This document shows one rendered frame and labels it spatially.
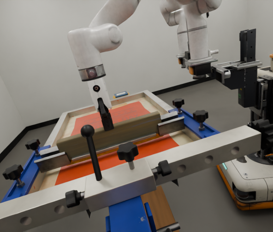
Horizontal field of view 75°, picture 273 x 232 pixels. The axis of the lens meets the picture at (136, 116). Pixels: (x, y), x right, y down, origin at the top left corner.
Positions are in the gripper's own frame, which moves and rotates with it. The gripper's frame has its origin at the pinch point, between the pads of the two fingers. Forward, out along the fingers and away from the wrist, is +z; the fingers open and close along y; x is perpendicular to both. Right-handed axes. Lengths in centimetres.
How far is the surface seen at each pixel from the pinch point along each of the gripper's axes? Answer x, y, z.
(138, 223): -1.7, -36.7, 3.5
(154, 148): -12.6, -5.5, 12.1
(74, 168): 14.9, -2.3, 12.1
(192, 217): -38, 35, 108
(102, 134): 2.9, -1.5, 3.3
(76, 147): 12.2, -1.5, 5.2
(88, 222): 44, 62, 108
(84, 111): 15, 57, 10
